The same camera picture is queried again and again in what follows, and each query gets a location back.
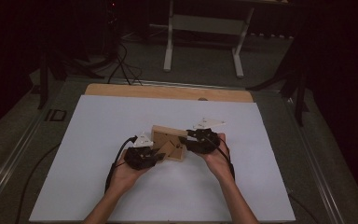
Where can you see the person's right hand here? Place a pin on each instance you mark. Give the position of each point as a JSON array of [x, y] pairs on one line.
[[219, 161]]

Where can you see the white metal desk frame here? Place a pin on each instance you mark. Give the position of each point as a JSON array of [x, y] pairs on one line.
[[205, 25]]

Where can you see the white table sheet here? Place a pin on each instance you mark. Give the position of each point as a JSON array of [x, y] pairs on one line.
[[174, 193]]

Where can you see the black floor socket plate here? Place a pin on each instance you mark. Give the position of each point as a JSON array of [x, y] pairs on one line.
[[56, 115]]

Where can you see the metal floor rail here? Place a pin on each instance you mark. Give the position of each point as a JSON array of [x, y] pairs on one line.
[[9, 165], [313, 161]]

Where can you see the black stand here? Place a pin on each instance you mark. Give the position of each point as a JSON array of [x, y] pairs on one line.
[[43, 81], [300, 93]]

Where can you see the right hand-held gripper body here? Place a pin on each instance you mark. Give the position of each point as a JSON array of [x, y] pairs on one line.
[[203, 141]]

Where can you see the person's left hand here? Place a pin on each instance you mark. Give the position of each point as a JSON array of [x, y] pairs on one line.
[[126, 177]]

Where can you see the small wooden box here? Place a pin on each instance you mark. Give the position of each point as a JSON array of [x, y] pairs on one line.
[[167, 137]]

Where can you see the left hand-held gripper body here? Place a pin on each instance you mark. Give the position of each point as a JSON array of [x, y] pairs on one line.
[[140, 158]]

